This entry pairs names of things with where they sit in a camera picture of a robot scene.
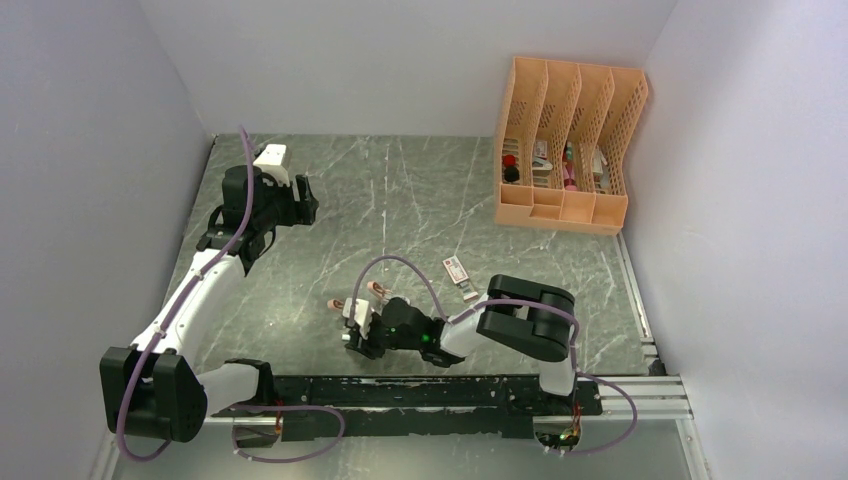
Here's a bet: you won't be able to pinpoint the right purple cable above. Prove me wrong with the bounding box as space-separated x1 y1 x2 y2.
349 255 639 458

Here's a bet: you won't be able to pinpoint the red black item in organizer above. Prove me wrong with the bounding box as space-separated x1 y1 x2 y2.
502 154 521 184

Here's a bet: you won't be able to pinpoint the purple cable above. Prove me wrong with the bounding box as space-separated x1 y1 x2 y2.
349 255 639 458
115 125 346 465

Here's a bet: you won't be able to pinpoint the pink items in organizer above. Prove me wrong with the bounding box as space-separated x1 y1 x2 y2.
531 140 611 194

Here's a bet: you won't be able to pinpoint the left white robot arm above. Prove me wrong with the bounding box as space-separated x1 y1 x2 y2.
99 166 319 443

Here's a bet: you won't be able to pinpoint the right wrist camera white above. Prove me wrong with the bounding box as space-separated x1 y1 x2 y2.
342 298 374 336

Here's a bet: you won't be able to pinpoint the red white staple box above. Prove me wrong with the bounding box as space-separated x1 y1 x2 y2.
442 255 479 302

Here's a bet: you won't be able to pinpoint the orange file organizer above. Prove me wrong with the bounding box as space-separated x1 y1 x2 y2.
494 57 649 236

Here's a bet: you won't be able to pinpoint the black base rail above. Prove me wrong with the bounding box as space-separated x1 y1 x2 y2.
217 374 603 441

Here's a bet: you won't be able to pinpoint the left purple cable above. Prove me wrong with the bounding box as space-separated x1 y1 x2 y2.
115 125 346 465

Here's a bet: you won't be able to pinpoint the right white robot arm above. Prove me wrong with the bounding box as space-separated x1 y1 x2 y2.
328 274 579 414

